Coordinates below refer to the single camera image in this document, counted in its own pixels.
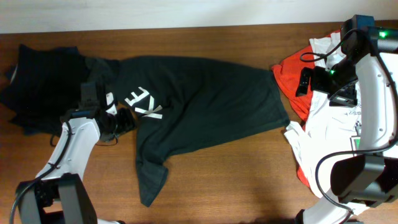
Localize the white t-shirt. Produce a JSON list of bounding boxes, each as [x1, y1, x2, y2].
[[283, 30, 398, 216]]

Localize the red garment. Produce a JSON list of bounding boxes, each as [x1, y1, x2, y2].
[[271, 29, 341, 189]]

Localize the folded navy shirt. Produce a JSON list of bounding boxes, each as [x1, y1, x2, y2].
[[3, 46, 100, 136]]

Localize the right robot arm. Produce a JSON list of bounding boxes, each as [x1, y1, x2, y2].
[[294, 15, 397, 223]]

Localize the black Nike t-shirt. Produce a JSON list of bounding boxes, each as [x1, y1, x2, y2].
[[85, 56, 289, 207]]

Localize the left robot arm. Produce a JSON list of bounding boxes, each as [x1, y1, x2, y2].
[[9, 107, 136, 223]]

